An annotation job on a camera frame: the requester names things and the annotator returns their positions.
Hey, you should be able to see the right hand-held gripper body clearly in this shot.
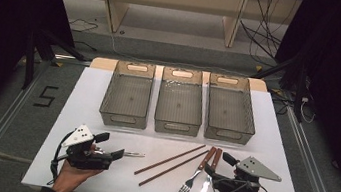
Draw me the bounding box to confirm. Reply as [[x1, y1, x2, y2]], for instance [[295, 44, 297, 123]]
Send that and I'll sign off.
[[211, 151, 286, 192]]

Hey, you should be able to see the white table sheet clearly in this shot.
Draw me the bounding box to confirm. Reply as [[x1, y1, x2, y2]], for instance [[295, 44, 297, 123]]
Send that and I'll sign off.
[[19, 58, 323, 192]]

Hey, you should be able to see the bundle of black cables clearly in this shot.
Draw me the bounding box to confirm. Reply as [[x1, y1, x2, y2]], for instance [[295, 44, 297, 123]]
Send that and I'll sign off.
[[234, 0, 295, 70]]

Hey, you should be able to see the grey transparent plastic bin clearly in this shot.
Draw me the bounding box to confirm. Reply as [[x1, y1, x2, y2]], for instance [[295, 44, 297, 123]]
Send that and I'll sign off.
[[97, 58, 157, 131], [151, 65, 210, 139], [201, 72, 264, 147]]

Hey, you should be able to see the metal spoon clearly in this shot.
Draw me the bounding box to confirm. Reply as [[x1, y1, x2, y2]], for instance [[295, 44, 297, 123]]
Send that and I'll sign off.
[[94, 145, 146, 161]]

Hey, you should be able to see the black tripod stand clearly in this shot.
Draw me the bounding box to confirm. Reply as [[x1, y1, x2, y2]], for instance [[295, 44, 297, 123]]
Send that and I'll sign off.
[[18, 26, 91, 98]]

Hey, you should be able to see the person's left hand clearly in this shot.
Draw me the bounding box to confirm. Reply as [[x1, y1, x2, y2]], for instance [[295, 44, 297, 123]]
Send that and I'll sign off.
[[51, 159, 106, 192]]

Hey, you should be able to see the fork with wooden handle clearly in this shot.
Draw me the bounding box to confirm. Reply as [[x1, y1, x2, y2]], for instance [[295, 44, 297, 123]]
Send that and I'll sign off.
[[177, 142, 218, 192]]

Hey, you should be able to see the thin black floor cable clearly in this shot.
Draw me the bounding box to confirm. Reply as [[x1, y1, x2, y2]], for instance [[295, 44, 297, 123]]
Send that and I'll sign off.
[[67, 16, 100, 35]]

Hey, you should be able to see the black metal stand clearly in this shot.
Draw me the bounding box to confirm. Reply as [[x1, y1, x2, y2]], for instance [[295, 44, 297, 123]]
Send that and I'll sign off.
[[245, 48, 313, 124]]

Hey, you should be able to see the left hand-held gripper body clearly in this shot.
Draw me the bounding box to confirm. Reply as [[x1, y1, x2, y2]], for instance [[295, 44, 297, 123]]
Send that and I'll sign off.
[[58, 121, 117, 173]]

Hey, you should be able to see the white cable with plug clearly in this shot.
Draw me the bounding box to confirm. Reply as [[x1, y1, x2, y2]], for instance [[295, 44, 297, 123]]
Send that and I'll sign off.
[[297, 95, 319, 124]]

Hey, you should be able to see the left hand-held gripper black cable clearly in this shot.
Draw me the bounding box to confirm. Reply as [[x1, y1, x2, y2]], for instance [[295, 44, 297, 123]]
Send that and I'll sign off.
[[47, 128, 75, 188]]

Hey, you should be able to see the knife with wooden handle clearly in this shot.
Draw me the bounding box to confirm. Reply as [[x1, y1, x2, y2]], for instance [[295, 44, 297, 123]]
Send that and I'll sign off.
[[196, 145, 224, 192]]

